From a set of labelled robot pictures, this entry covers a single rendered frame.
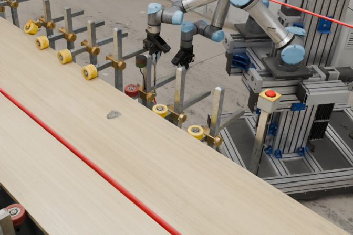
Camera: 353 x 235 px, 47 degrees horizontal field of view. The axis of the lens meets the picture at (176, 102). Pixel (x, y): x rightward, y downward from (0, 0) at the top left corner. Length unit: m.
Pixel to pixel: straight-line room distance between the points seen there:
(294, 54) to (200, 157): 0.73
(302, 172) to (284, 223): 1.33
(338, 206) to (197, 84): 1.80
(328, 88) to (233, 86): 1.82
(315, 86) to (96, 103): 1.23
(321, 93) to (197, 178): 0.98
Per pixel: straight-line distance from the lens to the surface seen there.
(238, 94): 4.04
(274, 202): 1.75
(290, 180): 2.87
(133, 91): 2.29
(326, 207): 3.12
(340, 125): 3.56
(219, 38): 2.44
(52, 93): 2.32
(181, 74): 2.06
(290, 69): 2.37
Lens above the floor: 2.15
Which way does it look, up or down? 34 degrees down
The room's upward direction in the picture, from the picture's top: 4 degrees clockwise
